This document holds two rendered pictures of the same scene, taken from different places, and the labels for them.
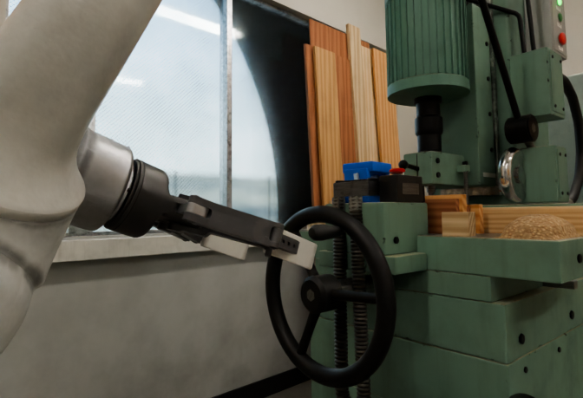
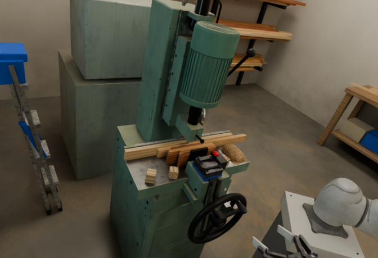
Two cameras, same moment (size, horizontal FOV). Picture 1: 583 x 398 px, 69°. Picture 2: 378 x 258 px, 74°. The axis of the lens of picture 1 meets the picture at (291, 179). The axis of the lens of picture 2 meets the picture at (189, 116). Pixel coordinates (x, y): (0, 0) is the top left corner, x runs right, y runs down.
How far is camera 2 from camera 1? 1.34 m
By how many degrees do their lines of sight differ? 89
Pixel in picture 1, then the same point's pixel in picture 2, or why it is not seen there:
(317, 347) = (154, 223)
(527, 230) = (242, 159)
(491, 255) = (234, 169)
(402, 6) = (221, 66)
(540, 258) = (244, 167)
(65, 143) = not seen: outside the picture
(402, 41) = (215, 84)
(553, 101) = not seen: hidden behind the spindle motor
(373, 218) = (224, 182)
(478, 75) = not seen: hidden behind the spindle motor
